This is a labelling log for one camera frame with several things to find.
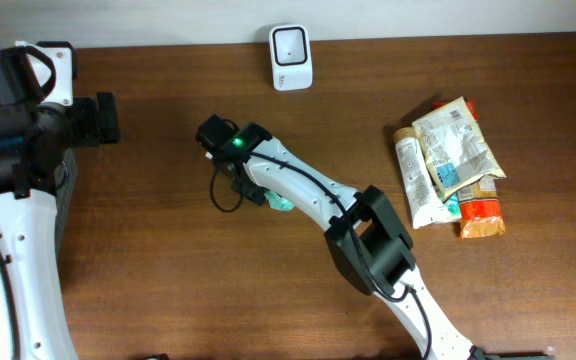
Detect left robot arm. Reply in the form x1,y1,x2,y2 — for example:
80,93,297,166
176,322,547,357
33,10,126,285
0,41,120,359

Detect yellow snack bag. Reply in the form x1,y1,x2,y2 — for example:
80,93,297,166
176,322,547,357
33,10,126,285
412,97,506,196

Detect white barcode scanner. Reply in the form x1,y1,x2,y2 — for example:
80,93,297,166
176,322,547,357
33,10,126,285
268,24,313,91

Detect teal tissue pack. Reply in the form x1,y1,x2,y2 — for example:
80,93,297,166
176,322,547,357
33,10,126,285
434,186,462,223

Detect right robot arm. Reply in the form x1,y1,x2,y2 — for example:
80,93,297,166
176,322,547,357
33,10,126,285
196,115,484,359

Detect spaghetti pack orange ends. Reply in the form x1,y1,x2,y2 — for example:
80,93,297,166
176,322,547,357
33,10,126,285
455,99,506,238

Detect cream tube brown cap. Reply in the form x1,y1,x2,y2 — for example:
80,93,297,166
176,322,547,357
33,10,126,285
393,127,444,229

